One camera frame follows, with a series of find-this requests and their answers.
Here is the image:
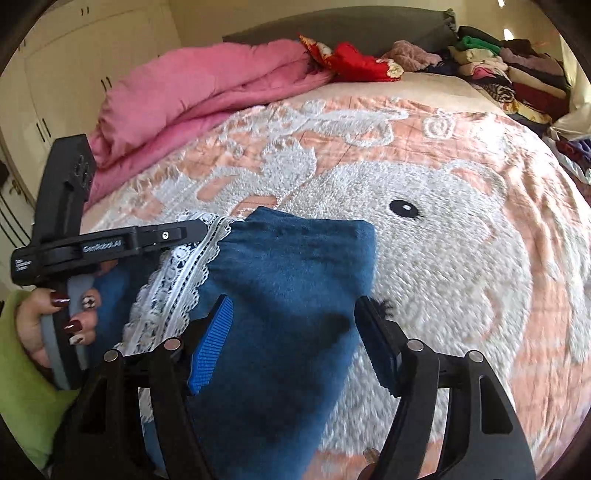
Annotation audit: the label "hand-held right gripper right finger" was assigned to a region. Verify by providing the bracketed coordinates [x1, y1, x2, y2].
[355, 294, 537, 480]

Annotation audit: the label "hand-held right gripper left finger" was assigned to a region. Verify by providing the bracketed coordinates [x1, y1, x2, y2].
[50, 294, 235, 480]

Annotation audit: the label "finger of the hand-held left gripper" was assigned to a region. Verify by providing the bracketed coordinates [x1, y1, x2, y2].
[134, 219, 206, 255]

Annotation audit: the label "blue denim pants with lace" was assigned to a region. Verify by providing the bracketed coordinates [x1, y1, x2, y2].
[90, 206, 378, 480]

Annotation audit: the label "person's right hand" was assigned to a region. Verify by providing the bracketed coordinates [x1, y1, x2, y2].
[359, 449, 385, 480]

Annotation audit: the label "person's left hand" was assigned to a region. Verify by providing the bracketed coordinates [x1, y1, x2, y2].
[14, 287, 103, 370]

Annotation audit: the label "peach printed fleece blanket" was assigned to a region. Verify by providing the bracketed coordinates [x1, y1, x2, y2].
[78, 78, 591, 480]

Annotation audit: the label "pink duvet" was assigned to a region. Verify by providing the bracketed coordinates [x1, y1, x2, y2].
[85, 39, 336, 205]

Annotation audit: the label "cream wardrobe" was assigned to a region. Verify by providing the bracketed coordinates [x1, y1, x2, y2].
[0, 0, 182, 259]

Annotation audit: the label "red patterned cloth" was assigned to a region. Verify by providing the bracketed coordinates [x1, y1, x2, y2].
[298, 34, 405, 83]

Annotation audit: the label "purple clothes heap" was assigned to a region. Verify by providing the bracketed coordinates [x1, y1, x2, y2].
[545, 134, 591, 205]

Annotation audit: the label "grey padded headboard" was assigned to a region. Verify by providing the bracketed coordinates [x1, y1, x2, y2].
[222, 9, 459, 62]

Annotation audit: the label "fluffy pink garment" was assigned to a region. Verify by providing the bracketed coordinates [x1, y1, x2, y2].
[381, 40, 444, 74]

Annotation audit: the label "cream curtain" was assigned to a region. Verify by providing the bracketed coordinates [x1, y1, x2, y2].
[551, 69, 591, 142]

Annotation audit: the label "pile of folded clothes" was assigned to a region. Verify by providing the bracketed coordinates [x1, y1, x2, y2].
[422, 25, 574, 126]

